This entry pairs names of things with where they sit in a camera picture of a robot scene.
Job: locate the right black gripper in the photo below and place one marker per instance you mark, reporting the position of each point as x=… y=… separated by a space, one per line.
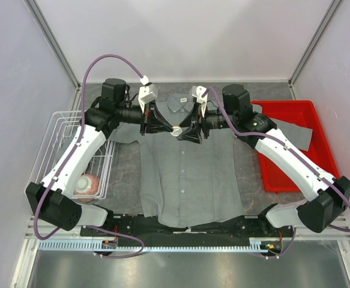
x=194 y=119

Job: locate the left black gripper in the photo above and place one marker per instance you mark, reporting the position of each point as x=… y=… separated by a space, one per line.
x=155 y=123

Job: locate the yellow floral round brooch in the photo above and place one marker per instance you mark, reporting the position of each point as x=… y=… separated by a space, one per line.
x=176 y=131

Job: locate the grey shirt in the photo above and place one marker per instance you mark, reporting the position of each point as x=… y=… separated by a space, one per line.
x=183 y=183

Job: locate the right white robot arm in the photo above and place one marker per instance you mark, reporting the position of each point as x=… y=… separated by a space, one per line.
x=326 y=198

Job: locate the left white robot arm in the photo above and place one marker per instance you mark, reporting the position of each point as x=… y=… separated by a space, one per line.
x=51 y=199

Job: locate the pink patterned bowl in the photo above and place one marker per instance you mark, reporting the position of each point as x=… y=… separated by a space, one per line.
x=86 y=187

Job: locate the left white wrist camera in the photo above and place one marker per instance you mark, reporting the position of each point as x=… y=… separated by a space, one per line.
x=148 y=92

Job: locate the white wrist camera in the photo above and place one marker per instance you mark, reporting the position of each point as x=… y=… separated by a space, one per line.
x=200 y=93
x=148 y=92

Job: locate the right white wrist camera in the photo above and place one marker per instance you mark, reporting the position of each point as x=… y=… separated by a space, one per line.
x=200 y=93

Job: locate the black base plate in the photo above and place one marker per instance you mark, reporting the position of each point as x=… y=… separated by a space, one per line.
x=238 y=229

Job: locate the grey slotted cable duct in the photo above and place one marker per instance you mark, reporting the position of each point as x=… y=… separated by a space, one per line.
x=122 y=246

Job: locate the left aluminium frame post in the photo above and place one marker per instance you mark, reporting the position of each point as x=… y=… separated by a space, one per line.
x=45 y=28

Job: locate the aluminium frame post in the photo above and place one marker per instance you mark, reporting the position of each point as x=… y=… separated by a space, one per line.
x=314 y=41
x=45 y=28

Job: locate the right aluminium frame post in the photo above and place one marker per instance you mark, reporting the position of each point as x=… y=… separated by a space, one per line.
x=314 y=41

